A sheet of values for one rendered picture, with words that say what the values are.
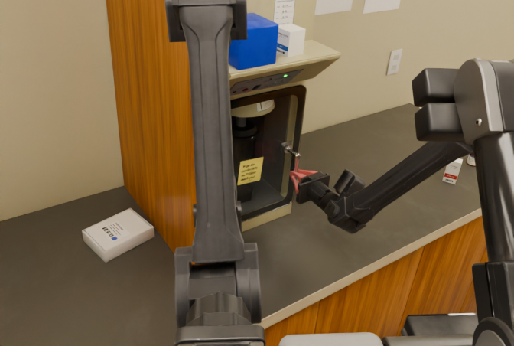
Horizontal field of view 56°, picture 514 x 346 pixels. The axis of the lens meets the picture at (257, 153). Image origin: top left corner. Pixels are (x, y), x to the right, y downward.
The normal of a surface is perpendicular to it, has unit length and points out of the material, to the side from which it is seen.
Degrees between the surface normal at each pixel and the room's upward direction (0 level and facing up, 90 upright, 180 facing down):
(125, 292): 0
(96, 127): 90
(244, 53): 90
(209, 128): 61
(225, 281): 4
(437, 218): 0
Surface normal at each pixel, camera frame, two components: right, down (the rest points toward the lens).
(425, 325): 0.06, -0.86
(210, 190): 0.07, 0.04
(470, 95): -1.00, -0.01
